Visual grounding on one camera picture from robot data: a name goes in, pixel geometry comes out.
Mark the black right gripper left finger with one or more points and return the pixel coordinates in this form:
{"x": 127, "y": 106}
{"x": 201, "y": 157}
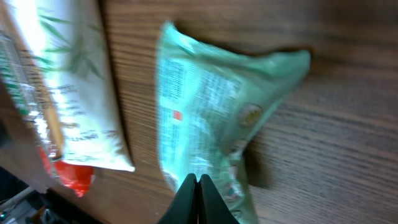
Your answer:
{"x": 183, "y": 209}

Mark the red spaghetti packet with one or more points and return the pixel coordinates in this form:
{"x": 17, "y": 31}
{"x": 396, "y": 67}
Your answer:
{"x": 24, "y": 84}

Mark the white tube gold cap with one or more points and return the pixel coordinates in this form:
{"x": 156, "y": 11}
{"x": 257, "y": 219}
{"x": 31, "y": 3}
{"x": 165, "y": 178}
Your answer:
{"x": 67, "y": 41}

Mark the teal wet wipes packet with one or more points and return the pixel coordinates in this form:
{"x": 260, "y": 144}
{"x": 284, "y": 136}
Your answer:
{"x": 210, "y": 104}

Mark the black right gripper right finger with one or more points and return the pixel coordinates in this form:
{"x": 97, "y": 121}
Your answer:
{"x": 212, "y": 208}

